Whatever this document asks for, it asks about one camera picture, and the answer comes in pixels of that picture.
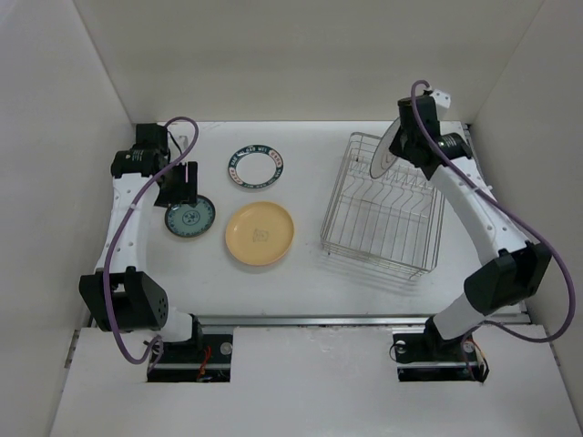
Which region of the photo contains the black blue patterned plate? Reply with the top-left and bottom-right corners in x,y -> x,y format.
164,196 -> 216,239

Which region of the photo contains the metal wire dish rack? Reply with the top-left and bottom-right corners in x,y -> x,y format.
320,132 -> 445,278

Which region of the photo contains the brown plate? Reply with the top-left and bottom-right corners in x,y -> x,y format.
227,145 -> 284,189

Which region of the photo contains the yellow bear plate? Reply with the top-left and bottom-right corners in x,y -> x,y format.
225,201 -> 295,267

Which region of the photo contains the beige plate with line pattern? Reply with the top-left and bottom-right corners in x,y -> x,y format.
369,118 -> 401,179

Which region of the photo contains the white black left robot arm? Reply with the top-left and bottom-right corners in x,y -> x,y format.
78,123 -> 204,361

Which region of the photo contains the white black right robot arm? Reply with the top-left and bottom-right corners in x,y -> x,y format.
390,95 -> 551,359

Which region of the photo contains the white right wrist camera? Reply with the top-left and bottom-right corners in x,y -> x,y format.
431,89 -> 452,121

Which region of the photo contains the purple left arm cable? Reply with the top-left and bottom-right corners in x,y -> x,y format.
102,116 -> 199,363

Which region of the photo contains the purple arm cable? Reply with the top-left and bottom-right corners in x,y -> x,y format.
410,80 -> 578,381
102,116 -> 199,363

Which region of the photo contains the aluminium front rail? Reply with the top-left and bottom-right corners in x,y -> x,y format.
195,311 -> 529,328

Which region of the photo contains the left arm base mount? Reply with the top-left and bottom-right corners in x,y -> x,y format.
147,323 -> 234,383

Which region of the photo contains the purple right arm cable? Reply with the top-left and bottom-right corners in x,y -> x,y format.
410,80 -> 578,381

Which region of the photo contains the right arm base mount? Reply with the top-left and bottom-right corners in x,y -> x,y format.
389,330 -> 490,383

